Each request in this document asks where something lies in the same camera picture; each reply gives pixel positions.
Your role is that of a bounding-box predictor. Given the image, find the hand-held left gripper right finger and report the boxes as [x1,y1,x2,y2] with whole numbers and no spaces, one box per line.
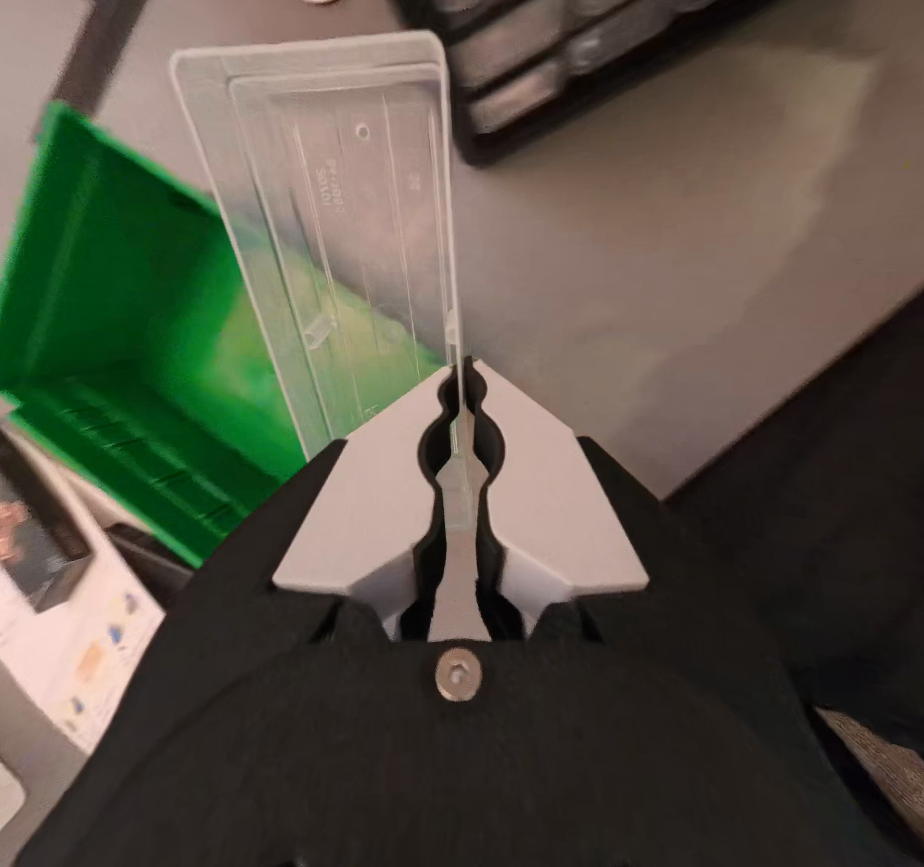
[465,356,651,640]

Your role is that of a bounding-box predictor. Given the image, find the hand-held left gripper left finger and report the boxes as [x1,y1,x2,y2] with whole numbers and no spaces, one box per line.
[271,358,463,643]

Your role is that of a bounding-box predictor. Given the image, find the small clear plastic drawer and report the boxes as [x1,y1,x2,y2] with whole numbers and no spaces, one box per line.
[169,29,466,464]

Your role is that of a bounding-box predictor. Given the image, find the green plastic bin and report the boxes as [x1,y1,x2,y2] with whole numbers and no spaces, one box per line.
[0,100,441,570]

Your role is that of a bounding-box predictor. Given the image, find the black drawer cabinet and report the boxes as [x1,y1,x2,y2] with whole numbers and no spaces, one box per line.
[372,0,889,168]

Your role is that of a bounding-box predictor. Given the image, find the array of clear cabinet drawers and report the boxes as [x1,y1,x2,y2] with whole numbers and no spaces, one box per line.
[426,0,795,135]

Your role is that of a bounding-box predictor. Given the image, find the person's black clothing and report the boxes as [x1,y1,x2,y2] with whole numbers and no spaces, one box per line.
[667,297,924,867]

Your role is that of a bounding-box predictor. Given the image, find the loose printed paper sheet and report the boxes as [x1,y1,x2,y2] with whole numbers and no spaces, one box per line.
[0,441,167,756]

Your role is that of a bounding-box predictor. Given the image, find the black printed box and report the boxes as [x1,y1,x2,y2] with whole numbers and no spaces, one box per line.
[0,434,95,615]

